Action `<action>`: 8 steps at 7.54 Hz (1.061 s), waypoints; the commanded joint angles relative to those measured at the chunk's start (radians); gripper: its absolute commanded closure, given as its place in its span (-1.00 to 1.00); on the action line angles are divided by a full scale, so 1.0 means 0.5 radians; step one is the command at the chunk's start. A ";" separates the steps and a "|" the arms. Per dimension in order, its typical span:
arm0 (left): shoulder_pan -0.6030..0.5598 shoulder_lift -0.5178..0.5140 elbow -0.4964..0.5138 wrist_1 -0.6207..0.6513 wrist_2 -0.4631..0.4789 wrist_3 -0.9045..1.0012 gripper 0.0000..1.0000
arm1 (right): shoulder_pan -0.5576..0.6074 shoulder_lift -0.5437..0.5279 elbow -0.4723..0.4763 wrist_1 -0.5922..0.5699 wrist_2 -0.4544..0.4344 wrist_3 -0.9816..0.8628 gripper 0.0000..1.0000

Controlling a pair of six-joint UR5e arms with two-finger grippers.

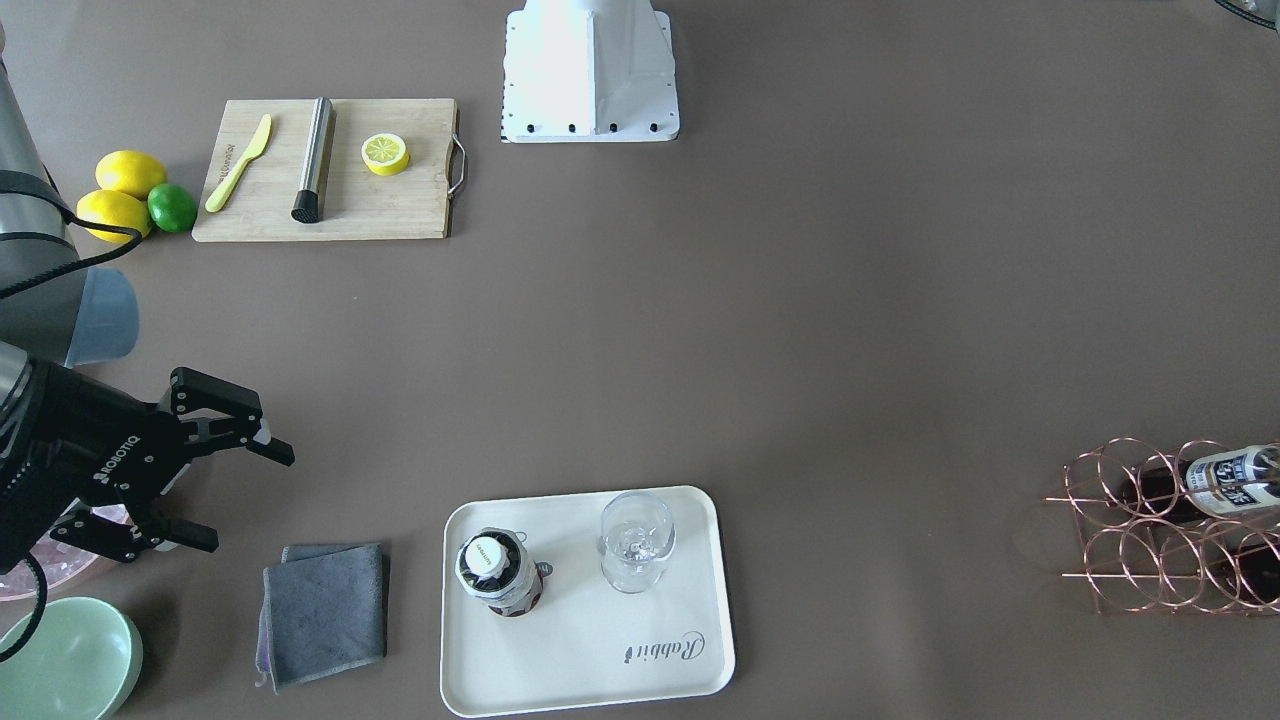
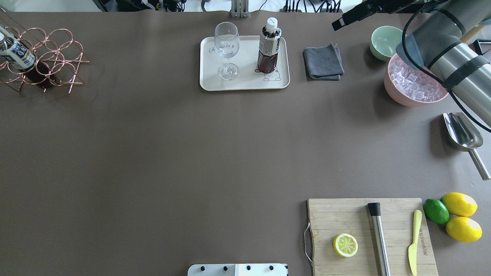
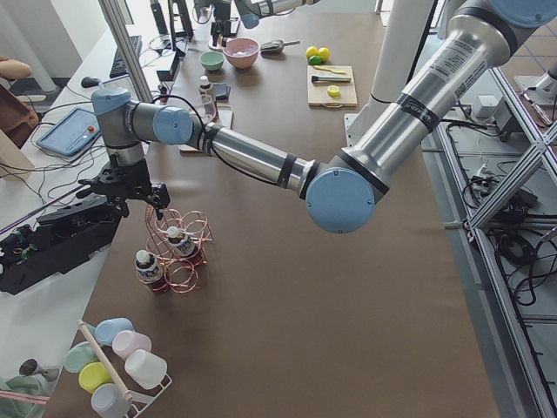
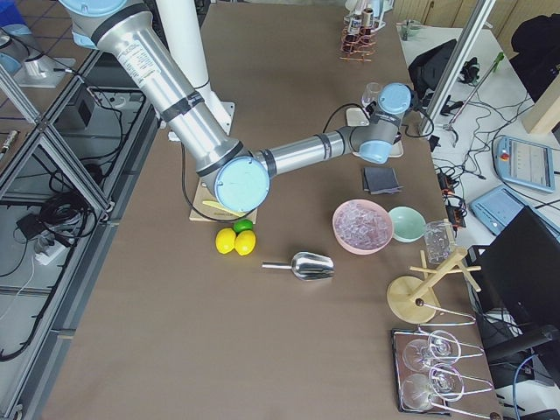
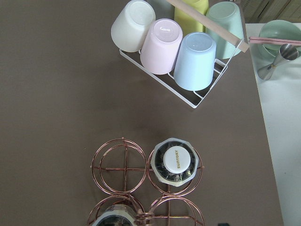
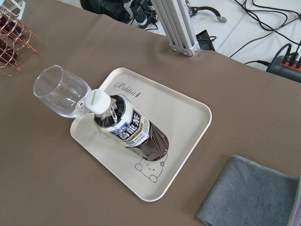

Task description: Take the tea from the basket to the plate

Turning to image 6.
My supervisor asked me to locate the tea bottle white cap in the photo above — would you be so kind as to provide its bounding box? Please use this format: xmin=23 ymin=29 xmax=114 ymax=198
xmin=85 ymin=89 xmax=169 ymax=161

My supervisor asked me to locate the cream rabbit tray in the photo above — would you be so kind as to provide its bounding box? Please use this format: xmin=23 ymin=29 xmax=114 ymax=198
xmin=70 ymin=68 xmax=212 ymax=202

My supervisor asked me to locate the clear wine glass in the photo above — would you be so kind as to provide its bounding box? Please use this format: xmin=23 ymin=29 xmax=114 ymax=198
xmin=33 ymin=65 xmax=95 ymax=118

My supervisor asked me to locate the grey folded cloth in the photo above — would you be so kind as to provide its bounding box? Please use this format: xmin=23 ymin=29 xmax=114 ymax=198
xmin=197 ymin=155 xmax=301 ymax=226

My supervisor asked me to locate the copper wire bottle basket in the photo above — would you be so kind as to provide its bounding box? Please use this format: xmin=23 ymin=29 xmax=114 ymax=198
xmin=0 ymin=11 xmax=42 ymax=76

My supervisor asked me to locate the aluminium frame post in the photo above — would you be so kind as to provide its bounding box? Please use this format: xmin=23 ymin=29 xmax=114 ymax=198
xmin=152 ymin=0 xmax=200 ymax=57

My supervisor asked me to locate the black power strip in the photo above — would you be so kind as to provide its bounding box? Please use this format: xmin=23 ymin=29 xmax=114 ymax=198
xmin=266 ymin=56 xmax=301 ymax=83

